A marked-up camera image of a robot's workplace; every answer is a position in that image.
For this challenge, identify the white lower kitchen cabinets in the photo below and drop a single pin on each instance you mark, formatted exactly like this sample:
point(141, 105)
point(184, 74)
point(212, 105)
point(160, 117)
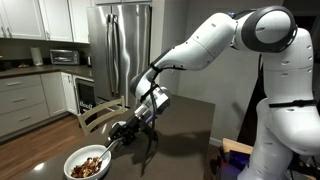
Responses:
point(23, 100)

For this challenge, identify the light wooden chair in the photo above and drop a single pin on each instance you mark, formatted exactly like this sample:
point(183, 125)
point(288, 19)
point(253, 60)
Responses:
point(100, 109)

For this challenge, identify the white ceramic bowl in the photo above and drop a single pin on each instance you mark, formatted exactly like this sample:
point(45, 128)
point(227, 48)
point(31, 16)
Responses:
point(75, 160)

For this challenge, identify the metal spoon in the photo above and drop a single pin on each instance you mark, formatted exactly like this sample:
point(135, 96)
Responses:
point(106, 151)

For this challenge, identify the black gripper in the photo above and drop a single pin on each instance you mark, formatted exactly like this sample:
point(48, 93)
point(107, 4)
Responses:
point(130, 128)

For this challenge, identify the large trail mix heap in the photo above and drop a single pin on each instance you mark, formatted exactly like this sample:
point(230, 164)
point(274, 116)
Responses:
point(86, 168)

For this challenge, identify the wooden board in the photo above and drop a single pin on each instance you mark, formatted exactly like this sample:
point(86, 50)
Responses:
point(235, 146)

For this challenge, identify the white upper kitchen cabinets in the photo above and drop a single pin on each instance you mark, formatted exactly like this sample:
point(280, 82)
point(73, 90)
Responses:
point(23, 16)

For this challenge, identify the black wine cooler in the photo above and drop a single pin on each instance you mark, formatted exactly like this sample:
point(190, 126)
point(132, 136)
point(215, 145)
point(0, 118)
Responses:
point(86, 96)

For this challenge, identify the silver toaster oven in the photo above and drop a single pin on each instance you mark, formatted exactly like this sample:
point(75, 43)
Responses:
point(65, 57)

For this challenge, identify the white paper towel roll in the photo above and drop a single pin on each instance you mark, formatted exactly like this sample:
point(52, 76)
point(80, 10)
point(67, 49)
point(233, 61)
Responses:
point(36, 56)

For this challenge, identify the stainless steel refrigerator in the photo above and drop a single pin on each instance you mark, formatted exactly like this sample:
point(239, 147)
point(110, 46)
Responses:
point(120, 50)

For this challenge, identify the white kitchen cabinets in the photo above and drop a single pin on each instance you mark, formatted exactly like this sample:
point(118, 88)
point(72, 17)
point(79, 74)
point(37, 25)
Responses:
point(23, 16)
point(23, 100)

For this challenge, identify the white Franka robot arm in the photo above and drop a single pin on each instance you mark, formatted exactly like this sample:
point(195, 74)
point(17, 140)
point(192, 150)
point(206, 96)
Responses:
point(283, 133)

